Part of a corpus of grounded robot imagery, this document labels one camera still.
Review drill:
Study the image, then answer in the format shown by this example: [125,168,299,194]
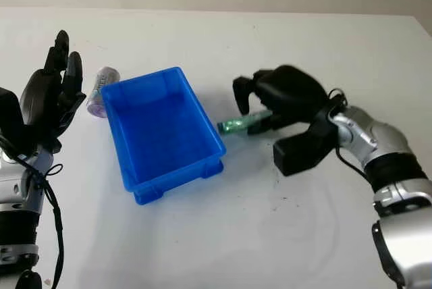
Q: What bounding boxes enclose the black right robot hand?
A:
[232,64,331,132]

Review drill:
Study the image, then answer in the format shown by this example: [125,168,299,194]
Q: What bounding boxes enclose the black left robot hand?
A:
[19,30,87,153]

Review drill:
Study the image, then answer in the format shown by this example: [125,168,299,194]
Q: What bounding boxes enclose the purple-capped silver can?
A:
[86,65,122,118]

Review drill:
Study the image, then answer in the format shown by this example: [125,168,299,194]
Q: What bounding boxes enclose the green rectangular carton box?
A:
[217,110,273,136]

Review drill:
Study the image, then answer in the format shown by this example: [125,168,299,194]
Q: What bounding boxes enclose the blue plastic tray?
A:
[100,66,227,206]

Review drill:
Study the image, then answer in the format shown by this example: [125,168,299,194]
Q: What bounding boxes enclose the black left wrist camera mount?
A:
[0,86,26,148]

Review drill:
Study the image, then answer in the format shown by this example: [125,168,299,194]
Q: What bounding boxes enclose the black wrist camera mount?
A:
[0,86,26,148]
[272,108,338,178]

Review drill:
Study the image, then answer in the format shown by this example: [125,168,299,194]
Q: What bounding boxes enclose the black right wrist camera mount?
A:
[272,108,338,178]

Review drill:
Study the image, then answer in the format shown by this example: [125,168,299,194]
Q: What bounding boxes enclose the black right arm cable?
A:
[326,88,374,185]

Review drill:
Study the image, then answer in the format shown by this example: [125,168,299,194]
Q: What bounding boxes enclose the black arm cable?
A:
[0,135,65,286]
[326,88,374,185]

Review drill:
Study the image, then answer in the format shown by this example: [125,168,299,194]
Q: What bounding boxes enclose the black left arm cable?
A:
[0,135,65,286]

